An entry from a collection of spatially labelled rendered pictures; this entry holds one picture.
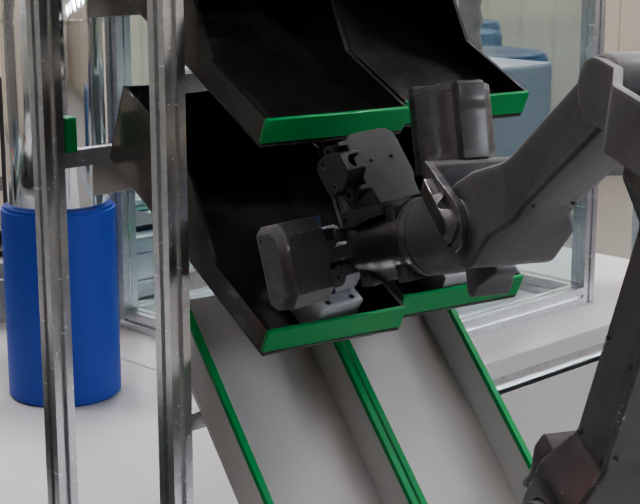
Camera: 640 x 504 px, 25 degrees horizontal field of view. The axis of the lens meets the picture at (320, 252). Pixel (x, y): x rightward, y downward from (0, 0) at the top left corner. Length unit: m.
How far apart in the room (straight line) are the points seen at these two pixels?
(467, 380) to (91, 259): 0.76
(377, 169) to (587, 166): 0.25
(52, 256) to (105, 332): 0.72
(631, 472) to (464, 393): 0.54
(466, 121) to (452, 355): 0.43
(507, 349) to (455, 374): 0.91
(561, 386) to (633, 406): 1.57
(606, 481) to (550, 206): 0.17
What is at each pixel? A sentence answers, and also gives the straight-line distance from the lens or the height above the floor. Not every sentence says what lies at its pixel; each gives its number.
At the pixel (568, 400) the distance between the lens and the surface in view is 2.40.
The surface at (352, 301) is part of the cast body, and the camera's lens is 1.14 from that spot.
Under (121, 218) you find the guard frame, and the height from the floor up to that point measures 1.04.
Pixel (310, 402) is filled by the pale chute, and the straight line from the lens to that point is 1.26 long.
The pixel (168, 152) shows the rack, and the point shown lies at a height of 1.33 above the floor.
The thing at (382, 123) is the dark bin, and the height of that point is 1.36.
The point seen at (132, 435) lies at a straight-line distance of 1.91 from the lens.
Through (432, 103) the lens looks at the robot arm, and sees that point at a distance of 1.00.
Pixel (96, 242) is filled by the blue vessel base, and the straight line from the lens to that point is 1.98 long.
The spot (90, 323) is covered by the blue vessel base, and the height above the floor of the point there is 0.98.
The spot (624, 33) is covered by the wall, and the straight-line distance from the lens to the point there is 8.87.
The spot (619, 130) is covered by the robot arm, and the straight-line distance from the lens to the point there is 0.74.
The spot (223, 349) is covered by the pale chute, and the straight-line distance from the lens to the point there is 1.26.
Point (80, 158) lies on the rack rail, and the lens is 1.31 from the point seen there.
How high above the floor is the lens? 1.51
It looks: 13 degrees down
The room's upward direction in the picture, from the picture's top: straight up
